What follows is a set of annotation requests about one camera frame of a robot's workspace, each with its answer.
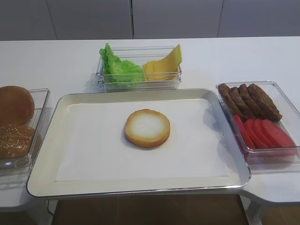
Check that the yellow cheese slices stack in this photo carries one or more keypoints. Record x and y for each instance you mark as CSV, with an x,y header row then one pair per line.
x,y
159,71

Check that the clear lettuce cheese container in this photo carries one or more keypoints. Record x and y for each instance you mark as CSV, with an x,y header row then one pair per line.
x,y
139,56

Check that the green lettuce pile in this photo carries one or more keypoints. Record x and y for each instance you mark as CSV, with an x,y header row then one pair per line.
x,y
117,70

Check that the upright yellow cheese slice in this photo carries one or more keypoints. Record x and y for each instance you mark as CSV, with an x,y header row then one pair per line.
x,y
173,59

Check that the bottom bun half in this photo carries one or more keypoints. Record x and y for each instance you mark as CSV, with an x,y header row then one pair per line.
x,y
147,128

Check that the silver metal tray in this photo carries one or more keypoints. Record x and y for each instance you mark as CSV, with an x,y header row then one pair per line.
x,y
43,182

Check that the white paper sheet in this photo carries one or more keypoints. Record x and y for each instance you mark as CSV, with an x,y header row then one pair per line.
x,y
98,150

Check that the red tomato slice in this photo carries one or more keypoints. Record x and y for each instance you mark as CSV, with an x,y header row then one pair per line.
x,y
276,135
248,127
259,133
243,132

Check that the clear patty tomato container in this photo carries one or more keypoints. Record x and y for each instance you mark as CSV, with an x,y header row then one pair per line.
x,y
290,123

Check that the clear bun container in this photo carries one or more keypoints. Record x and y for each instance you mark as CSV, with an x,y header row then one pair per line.
x,y
19,165

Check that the plain brown bun top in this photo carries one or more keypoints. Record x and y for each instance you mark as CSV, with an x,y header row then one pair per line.
x,y
16,105

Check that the sesame bun top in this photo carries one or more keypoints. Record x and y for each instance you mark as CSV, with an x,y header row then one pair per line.
x,y
15,140

